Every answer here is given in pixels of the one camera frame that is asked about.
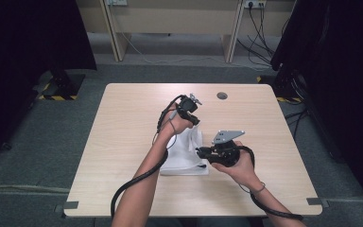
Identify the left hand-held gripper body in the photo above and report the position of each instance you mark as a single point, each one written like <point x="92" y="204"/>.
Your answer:
<point x="187" y="105"/>

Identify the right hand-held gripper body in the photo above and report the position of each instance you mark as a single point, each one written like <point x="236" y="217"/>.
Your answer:
<point x="225" y="153"/>

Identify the white black-trimmed tank top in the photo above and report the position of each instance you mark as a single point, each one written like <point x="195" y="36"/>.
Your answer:
<point x="184" y="157"/>

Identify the person's left hand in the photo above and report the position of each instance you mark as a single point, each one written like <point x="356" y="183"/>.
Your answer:
<point x="178" y="124"/>

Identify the person's right hand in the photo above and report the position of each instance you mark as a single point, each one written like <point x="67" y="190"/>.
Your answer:
<point x="242" y="171"/>

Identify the yellow black hazard tape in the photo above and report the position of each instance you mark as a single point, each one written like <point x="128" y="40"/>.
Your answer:
<point x="58" y="97"/>
<point x="288" y="99"/>

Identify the black stand base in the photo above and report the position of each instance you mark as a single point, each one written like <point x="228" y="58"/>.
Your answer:
<point x="64" y="83"/>
<point x="283" y="86"/>

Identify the dark curtain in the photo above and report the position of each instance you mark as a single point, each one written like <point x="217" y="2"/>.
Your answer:
<point x="343" y="78"/>
<point x="25" y="47"/>

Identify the grey table corner bracket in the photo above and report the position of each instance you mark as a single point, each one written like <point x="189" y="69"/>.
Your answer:
<point x="315" y="201"/>
<point x="71" y="205"/>

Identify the white wall socket with plugs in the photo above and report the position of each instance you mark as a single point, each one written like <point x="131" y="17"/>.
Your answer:
<point x="254" y="3"/>

